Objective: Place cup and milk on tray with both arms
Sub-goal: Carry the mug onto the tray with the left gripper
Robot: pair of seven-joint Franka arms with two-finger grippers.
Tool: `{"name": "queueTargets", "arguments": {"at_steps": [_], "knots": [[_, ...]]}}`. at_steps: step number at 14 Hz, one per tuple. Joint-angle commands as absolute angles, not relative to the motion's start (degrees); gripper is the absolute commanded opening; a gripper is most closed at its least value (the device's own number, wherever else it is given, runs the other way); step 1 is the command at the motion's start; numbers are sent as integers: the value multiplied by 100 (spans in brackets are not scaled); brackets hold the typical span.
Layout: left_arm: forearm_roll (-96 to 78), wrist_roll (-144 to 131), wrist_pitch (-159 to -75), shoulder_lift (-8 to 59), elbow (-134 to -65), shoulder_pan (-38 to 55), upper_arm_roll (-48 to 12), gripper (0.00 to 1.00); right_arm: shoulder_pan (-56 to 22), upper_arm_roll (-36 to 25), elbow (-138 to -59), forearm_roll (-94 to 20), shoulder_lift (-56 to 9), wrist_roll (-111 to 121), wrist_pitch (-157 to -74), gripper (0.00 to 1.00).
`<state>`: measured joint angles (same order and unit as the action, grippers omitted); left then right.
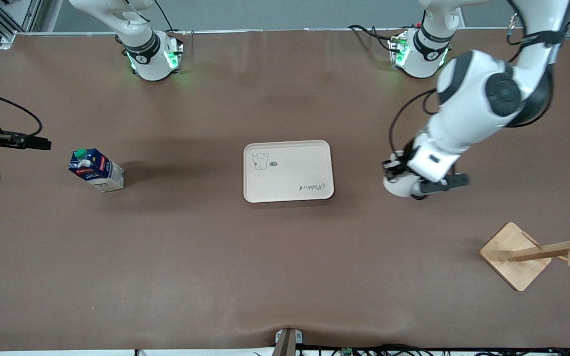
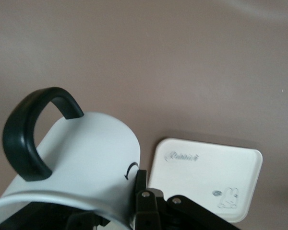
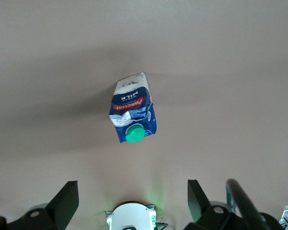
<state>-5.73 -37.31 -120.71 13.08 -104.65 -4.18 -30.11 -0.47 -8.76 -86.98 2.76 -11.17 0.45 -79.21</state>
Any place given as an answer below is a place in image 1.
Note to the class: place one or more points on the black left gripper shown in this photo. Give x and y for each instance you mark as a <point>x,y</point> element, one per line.
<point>393,166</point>

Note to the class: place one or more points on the blue white milk carton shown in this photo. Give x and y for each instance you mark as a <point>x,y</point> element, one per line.
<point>99,170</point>

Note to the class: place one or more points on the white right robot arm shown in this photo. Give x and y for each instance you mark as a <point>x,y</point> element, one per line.
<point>141,54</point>

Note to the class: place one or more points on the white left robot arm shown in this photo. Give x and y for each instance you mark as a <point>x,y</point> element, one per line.
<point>468,113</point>

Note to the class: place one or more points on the beige plastic tray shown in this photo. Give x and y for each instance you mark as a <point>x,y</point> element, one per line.
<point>290,173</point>

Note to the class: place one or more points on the wooden mug rack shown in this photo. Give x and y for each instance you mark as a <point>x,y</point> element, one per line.
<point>512,257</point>

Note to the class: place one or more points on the aluminium frame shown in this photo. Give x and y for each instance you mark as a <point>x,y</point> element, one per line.
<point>13,29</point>

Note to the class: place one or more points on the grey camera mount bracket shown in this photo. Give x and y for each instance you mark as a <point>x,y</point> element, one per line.
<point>287,343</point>

